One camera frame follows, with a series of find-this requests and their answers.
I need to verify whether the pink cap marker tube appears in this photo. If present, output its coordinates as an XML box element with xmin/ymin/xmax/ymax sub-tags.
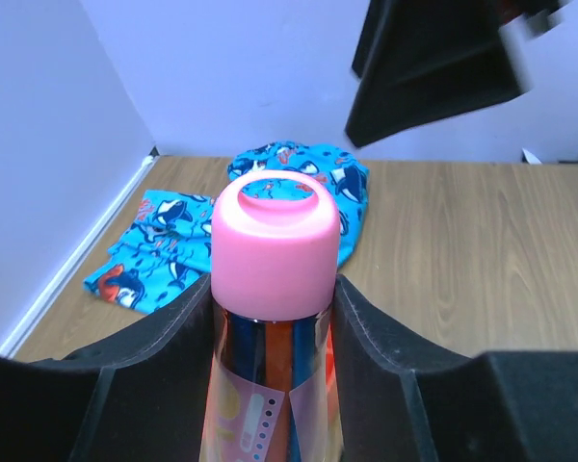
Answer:
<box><xmin>201</xmin><ymin>170</ymin><xmax>340</xmax><ymax>461</ymax></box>

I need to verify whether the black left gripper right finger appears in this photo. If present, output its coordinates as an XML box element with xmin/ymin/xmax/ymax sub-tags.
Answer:
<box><xmin>331</xmin><ymin>276</ymin><xmax>578</xmax><ymax>461</ymax></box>

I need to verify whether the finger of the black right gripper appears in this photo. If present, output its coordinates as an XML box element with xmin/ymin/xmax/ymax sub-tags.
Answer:
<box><xmin>344</xmin><ymin>0</ymin><xmax>534</xmax><ymax>149</ymax></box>

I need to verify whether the blue shark print cloth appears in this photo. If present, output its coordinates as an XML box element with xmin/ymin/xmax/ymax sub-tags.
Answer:
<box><xmin>83</xmin><ymin>141</ymin><xmax>370</xmax><ymax>315</ymax></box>

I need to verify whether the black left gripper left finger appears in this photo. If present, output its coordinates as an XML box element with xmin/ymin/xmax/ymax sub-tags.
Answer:
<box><xmin>0</xmin><ymin>276</ymin><xmax>214</xmax><ymax>461</ymax></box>

